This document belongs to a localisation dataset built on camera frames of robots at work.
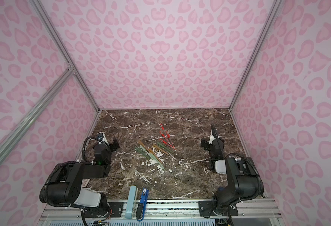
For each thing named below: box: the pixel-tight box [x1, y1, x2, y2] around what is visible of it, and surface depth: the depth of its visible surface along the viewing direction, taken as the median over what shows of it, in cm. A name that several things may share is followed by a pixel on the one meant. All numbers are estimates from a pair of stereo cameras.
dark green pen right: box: [157, 141, 175, 155], surface depth 98 cm
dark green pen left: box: [134, 146, 150, 160], surface depth 97 cm
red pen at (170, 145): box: [158, 138, 177, 151], surface depth 100 cm
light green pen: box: [139, 145, 154, 160], surface depth 97 cm
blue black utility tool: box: [135, 188, 150, 222], surface depth 75 cm
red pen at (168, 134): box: [158, 122, 171, 139], surface depth 106 cm
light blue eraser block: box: [125, 185, 139, 219], surface depth 72 cm
